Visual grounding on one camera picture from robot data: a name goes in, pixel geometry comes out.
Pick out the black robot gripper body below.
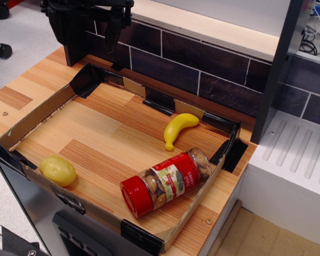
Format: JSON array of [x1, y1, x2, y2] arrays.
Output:
[[41, 1, 134, 28]]

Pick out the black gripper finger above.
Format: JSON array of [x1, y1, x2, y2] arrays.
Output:
[[105, 11, 126, 53], [48, 10, 83, 45]]

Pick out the basil bottle with red cap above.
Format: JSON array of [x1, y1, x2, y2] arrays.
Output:
[[120, 147, 213, 218]]

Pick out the cardboard fence with black tape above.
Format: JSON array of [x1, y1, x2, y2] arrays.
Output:
[[0, 64, 255, 255]]

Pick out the black office chair wheel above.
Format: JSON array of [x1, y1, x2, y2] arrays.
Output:
[[0, 43, 12, 59]]

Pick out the yellow toy banana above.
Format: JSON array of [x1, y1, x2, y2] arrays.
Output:
[[163, 113, 200, 151]]

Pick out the yellow toy potato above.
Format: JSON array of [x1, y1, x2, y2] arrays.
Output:
[[39, 156, 76, 187]]

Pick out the black toy oven front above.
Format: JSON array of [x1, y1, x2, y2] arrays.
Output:
[[51, 212, 117, 256]]

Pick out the white toy sink drainboard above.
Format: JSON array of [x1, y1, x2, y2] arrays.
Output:
[[239, 111, 320, 245]]

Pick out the dark grey vertical post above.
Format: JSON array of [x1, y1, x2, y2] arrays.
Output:
[[251, 1, 304, 144]]

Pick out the tangled cables in background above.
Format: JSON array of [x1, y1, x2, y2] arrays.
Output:
[[298, 0, 320, 56]]

